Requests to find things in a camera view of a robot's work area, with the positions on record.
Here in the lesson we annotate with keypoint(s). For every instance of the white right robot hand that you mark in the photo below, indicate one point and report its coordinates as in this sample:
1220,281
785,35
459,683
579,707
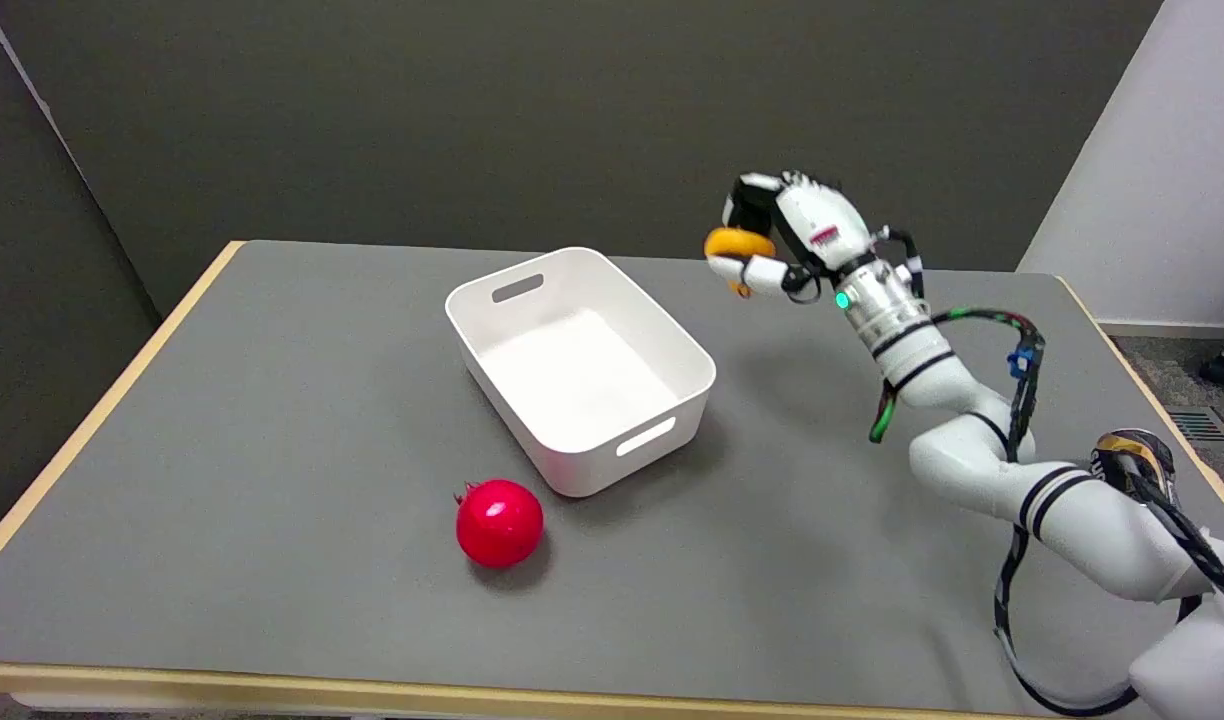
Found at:
818,226

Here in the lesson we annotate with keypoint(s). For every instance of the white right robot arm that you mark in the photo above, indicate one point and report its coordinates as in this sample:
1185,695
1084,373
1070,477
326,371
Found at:
982,440

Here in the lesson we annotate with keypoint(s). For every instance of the white plastic box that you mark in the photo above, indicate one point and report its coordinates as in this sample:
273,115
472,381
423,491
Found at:
578,368

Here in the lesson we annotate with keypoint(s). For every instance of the floor vent grille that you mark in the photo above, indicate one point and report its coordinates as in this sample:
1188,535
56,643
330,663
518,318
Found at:
1199,426

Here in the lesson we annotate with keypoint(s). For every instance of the red pomegranate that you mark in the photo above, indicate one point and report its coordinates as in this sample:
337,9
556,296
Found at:
499,522

